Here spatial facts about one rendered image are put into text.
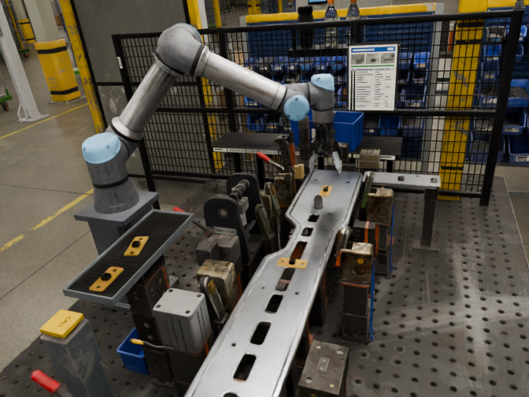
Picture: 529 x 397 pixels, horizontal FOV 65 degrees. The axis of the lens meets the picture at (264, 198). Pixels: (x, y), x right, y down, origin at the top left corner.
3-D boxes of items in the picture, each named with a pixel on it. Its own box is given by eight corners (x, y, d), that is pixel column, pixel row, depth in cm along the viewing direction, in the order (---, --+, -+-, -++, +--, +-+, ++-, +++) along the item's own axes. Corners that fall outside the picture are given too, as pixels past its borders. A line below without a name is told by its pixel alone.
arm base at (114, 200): (84, 211, 139) (75, 184, 135) (113, 191, 151) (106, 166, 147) (121, 216, 134) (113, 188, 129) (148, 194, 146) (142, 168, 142)
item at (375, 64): (396, 113, 190) (400, 41, 175) (345, 112, 197) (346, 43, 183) (396, 111, 191) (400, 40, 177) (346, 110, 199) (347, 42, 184)
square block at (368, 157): (375, 230, 186) (379, 155, 170) (356, 228, 189) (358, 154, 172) (377, 220, 193) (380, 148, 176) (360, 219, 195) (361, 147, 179)
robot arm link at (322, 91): (307, 74, 140) (332, 72, 140) (308, 106, 145) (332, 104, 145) (309, 79, 133) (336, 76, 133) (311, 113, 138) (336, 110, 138)
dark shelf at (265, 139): (399, 161, 177) (400, 154, 176) (209, 152, 207) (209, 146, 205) (402, 142, 195) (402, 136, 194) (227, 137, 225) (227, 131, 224)
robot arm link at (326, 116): (314, 105, 146) (338, 105, 143) (315, 117, 148) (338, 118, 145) (309, 111, 140) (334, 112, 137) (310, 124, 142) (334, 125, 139)
